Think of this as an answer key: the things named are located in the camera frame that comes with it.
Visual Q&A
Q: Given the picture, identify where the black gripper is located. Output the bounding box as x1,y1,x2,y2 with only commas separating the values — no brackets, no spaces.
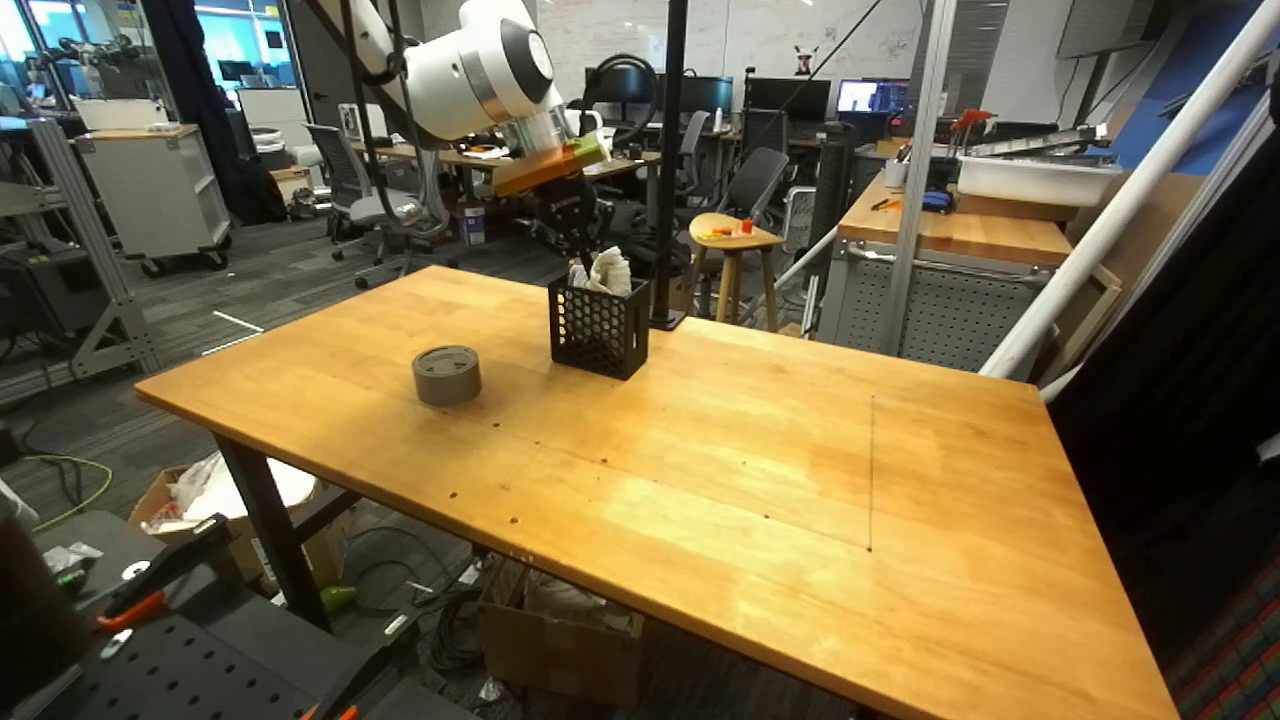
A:
535,177,605,259

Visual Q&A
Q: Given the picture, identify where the white towel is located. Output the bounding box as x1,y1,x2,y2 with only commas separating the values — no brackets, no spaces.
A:
567,249,631,295

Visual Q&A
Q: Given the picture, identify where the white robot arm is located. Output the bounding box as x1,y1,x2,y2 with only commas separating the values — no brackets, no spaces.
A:
305,0,600,259

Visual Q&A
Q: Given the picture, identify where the black mesh box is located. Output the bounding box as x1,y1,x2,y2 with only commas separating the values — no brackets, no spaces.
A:
550,280,651,382

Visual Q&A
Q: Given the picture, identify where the black vertical pole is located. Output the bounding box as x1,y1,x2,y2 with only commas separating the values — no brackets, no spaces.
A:
651,0,687,328

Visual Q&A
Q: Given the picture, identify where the round wooden stool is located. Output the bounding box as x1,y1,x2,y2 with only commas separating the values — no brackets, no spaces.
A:
687,213,779,328

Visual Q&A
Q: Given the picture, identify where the grey office chair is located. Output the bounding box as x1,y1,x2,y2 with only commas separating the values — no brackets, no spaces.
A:
313,126,436,287

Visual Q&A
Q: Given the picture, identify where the wooden workbench with drawers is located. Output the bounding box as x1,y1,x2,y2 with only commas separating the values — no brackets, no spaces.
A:
815,179,1074,371

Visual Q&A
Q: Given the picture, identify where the white rolling cabinet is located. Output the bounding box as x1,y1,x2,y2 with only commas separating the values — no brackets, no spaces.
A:
80,126,231,277

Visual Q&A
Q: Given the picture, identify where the white diagonal pole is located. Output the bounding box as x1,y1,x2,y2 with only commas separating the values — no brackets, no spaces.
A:
980,0,1280,376

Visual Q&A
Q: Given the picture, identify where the grey duct tape roll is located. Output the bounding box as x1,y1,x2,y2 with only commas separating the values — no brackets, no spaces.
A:
411,344,480,408

